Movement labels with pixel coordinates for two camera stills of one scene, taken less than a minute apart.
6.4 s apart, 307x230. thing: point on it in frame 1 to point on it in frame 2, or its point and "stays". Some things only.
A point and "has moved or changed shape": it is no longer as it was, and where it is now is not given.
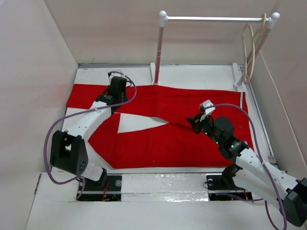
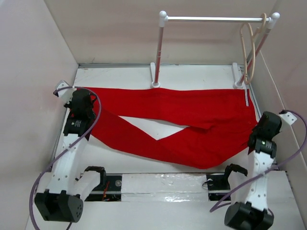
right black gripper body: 206,125 to 278,129
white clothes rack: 238,81 stays
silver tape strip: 164,188 stays
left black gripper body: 123,97 to 69,105
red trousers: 170,142 has moved or changed shape
